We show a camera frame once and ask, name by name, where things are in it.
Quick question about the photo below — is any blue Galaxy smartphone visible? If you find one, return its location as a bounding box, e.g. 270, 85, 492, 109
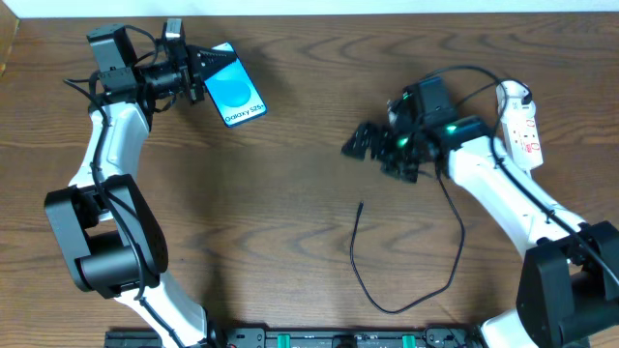
204, 43, 268, 128

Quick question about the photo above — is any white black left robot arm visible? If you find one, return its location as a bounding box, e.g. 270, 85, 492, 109
44, 18, 238, 347

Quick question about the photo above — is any brown cardboard left panel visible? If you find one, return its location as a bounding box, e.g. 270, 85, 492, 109
0, 1, 20, 75

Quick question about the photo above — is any black USB charging cable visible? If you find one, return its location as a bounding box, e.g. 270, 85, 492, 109
348, 76, 534, 316

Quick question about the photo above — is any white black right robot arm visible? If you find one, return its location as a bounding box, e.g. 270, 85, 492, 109
341, 77, 618, 347

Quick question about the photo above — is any white power strip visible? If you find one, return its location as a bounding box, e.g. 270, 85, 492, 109
501, 100, 544, 174

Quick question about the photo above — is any white USB wall charger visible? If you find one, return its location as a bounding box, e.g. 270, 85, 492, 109
496, 79, 536, 123

